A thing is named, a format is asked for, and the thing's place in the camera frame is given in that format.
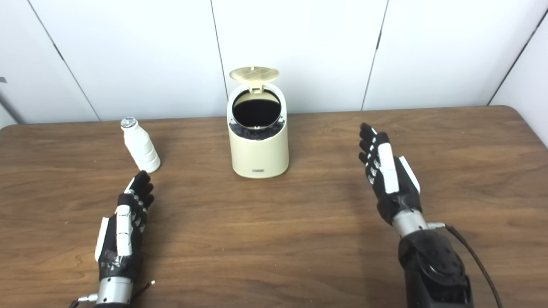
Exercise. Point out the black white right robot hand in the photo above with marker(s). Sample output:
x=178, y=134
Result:
x=389, y=175

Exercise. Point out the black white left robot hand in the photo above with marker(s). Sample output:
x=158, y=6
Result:
x=124, y=231

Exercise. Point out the small white plastic bottle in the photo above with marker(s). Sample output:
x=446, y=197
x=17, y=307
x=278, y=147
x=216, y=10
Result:
x=141, y=149

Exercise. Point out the cream-colored desktop trash bin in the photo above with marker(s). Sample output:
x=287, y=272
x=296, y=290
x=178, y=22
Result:
x=259, y=156

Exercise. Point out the round cream bin lid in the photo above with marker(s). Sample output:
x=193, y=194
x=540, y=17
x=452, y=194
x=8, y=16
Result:
x=254, y=73

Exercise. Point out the black trash bag liner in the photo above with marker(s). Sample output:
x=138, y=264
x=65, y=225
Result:
x=257, y=133

